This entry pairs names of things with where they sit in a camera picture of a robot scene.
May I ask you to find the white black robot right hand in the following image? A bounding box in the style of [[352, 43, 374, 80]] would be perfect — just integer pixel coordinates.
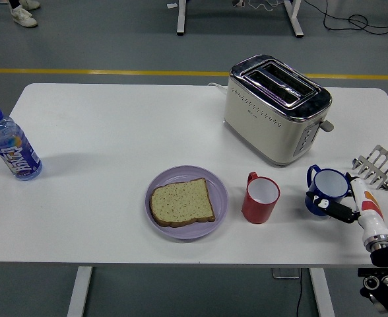
[[306, 172, 388, 242]]

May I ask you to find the black table control panel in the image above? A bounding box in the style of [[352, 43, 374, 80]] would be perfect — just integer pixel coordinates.
[[357, 267, 388, 277]]

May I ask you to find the white toaster cord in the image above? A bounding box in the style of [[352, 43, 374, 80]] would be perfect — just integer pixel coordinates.
[[208, 82, 228, 95]]

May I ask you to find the blue enamel cup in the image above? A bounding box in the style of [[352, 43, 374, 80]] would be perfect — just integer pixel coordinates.
[[305, 164, 352, 217]]

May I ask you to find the cream chrome toaster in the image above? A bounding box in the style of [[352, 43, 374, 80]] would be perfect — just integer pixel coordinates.
[[222, 54, 335, 168]]

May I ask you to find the silver metal toast rack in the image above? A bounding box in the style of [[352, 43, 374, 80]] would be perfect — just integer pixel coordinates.
[[351, 144, 388, 192]]

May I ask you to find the red enamel cup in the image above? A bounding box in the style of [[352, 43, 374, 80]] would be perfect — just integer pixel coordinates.
[[242, 171, 280, 225]]

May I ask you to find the purple round plate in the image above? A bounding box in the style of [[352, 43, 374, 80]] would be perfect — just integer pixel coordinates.
[[145, 164, 230, 241]]

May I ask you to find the black cable under table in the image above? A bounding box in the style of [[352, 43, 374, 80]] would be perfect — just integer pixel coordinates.
[[295, 269, 304, 317]]

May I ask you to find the grey box under table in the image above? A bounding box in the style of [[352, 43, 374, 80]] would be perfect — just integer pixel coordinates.
[[272, 267, 301, 280]]

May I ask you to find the blue-capped plastic water bottle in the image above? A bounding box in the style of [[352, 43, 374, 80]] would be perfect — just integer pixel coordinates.
[[0, 104, 44, 182]]

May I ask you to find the black floor cable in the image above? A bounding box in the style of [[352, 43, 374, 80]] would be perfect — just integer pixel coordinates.
[[304, 0, 388, 34]]

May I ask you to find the white floor cable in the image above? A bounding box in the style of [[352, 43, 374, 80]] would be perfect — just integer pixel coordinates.
[[248, 0, 282, 11]]

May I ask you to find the person with white shoes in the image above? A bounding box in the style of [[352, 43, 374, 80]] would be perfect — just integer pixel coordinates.
[[8, 0, 42, 28]]

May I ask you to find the white background desk leg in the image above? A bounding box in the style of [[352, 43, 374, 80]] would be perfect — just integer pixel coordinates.
[[176, 0, 187, 36], [283, 0, 305, 38]]

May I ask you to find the white table leg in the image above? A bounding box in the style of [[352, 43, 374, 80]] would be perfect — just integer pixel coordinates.
[[67, 265, 94, 317], [309, 267, 335, 317]]

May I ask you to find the bread slice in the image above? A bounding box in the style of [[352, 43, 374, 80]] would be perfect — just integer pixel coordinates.
[[149, 178, 216, 228]]

